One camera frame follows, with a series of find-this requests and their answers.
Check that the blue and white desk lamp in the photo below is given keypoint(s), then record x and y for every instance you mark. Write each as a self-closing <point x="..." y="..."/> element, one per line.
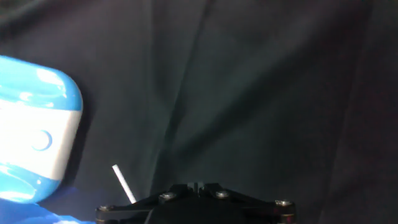
<point x="31" y="124"/>

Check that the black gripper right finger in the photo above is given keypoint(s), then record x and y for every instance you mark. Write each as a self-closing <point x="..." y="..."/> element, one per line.
<point x="270" y="211"/>

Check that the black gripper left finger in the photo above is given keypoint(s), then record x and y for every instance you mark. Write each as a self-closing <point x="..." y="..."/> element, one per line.
<point x="124" y="214"/>

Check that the blue landscape picture mat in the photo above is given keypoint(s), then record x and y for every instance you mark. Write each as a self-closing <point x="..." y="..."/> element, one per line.
<point x="37" y="214"/>

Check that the black cloth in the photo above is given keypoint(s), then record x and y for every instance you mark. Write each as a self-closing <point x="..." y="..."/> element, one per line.
<point x="248" y="93"/>

